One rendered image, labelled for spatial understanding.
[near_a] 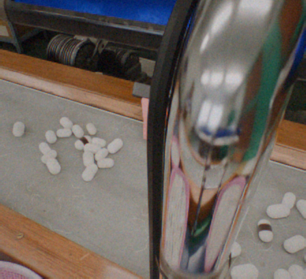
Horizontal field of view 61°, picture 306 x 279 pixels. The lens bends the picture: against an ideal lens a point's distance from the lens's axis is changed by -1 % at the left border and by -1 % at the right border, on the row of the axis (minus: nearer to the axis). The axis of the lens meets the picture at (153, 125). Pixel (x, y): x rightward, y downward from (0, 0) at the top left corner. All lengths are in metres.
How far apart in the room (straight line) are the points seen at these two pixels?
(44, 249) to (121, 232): 0.11
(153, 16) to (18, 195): 0.41
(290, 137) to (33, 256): 0.50
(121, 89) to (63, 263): 0.42
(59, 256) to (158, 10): 0.33
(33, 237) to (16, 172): 0.17
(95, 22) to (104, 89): 0.47
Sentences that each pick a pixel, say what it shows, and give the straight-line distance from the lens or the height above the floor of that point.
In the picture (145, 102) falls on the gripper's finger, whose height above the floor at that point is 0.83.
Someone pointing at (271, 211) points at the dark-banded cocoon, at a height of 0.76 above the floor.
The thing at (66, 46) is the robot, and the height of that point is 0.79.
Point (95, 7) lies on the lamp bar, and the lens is 0.22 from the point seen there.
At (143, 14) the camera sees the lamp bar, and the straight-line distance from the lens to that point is 0.20.
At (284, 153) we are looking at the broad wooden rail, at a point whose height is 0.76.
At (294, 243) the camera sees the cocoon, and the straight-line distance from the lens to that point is 0.45.
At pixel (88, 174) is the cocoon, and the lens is 0.49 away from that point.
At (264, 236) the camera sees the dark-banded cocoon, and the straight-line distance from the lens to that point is 0.44.
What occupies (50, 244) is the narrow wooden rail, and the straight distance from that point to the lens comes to 0.42.
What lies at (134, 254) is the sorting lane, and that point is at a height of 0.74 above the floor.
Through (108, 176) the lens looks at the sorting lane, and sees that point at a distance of 0.50.
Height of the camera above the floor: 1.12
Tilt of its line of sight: 40 degrees down
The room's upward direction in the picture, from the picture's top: straight up
